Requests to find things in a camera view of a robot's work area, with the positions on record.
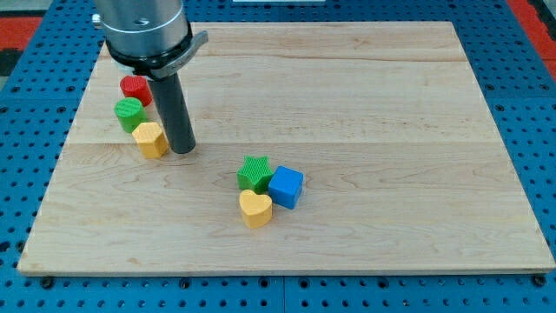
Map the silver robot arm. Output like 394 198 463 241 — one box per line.
92 0 209 81

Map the green star block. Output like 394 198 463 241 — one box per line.
236 156 274 194

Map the blue cube block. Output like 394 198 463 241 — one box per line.
268 166 304 210

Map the yellow heart block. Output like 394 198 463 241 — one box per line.
239 190 273 229

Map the light wooden board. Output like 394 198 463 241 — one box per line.
18 22 555 276

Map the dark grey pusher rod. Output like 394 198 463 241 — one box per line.
149 74 195 154

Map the yellow hexagon block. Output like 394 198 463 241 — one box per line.
132 122 169 159

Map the green cylinder block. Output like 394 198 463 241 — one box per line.
114 97 148 133

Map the red cylinder block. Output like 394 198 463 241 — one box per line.
119 76 153 107

